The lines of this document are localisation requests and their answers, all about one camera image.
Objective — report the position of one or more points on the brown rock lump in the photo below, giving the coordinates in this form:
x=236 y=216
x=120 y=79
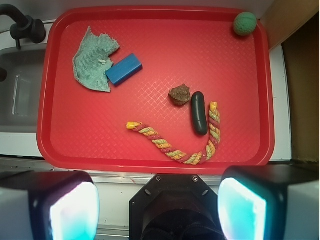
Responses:
x=180 y=95

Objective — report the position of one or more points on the black faucet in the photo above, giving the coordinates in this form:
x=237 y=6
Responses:
x=24 y=27

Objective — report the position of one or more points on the grey sink basin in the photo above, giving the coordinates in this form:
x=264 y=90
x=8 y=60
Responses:
x=20 y=91

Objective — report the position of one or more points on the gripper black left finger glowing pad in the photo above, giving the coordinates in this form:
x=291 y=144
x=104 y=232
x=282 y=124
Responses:
x=61 y=205

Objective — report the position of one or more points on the blue rectangular block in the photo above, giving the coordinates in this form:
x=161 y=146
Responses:
x=124 y=70

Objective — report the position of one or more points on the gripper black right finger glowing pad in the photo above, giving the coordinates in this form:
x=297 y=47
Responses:
x=271 y=202

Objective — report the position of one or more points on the light blue woven cloth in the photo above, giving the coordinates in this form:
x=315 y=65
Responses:
x=92 y=60

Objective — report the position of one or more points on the green ball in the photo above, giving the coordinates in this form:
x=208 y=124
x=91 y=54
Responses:
x=245 y=24

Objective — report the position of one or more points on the red plastic tray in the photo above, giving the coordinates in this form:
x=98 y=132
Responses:
x=83 y=129

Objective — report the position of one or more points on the dark green toy cucumber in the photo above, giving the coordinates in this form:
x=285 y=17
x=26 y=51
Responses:
x=198 y=113

